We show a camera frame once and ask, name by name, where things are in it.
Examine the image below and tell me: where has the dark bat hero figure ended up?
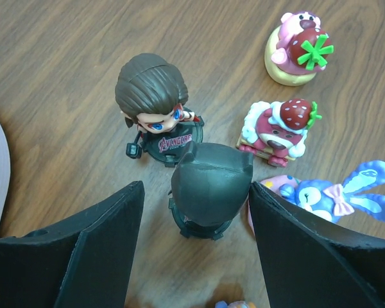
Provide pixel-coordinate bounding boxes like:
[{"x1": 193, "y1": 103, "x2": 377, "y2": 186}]
[{"x1": 169, "y1": 141, "x2": 253, "y2": 241}]

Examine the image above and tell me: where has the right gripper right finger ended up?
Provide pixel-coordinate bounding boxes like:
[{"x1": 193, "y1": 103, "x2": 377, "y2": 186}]
[{"x1": 249, "y1": 182, "x2": 385, "y2": 308}]

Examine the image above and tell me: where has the purple bunny with cake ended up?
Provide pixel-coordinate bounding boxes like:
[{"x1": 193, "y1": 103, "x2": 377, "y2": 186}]
[{"x1": 214, "y1": 300, "x2": 255, "y2": 308}]

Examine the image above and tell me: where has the purple bunny pink donut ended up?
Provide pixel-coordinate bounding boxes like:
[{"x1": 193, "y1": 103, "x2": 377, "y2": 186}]
[{"x1": 261, "y1": 160, "x2": 385, "y2": 223}]

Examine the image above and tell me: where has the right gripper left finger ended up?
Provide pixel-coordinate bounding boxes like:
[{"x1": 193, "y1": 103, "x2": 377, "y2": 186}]
[{"x1": 0, "y1": 181, "x2": 144, "y2": 307}]

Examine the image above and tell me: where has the pink bear strawberry tart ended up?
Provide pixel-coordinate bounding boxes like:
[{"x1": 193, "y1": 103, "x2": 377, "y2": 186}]
[{"x1": 264, "y1": 11, "x2": 334, "y2": 87}]

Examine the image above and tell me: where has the pink bear cake square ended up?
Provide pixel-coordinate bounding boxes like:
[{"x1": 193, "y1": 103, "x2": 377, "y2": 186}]
[{"x1": 236, "y1": 98, "x2": 322, "y2": 167}]

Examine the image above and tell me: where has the brown haired hero figure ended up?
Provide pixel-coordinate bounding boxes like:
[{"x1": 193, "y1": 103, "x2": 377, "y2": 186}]
[{"x1": 115, "y1": 53, "x2": 204, "y2": 167}]

